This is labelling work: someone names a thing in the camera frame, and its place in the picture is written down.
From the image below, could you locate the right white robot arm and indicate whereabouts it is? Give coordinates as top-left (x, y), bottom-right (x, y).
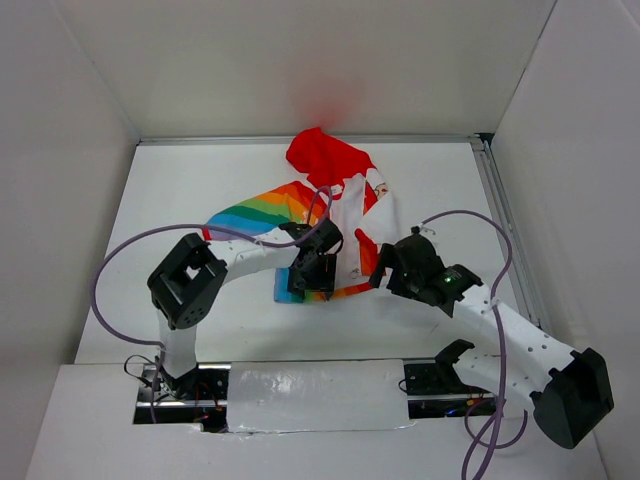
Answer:
top-left (369, 228), bottom-right (614, 449)

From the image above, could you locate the rainbow striped kids jacket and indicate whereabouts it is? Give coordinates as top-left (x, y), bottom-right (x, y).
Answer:
top-left (202, 127), bottom-right (401, 305)

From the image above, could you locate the metal base rail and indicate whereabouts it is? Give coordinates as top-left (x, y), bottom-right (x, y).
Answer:
top-left (133, 359), bottom-right (495, 435)

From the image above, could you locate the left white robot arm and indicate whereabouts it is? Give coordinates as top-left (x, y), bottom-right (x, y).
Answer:
top-left (147, 220), bottom-right (343, 399)

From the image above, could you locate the white tape sheet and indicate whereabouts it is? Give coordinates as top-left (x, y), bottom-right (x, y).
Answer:
top-left (226, 359), bottom-right (412, 434)

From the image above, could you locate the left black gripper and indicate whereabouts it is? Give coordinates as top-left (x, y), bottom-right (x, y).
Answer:
top-left (286, 251), bottom-right (336, 299)

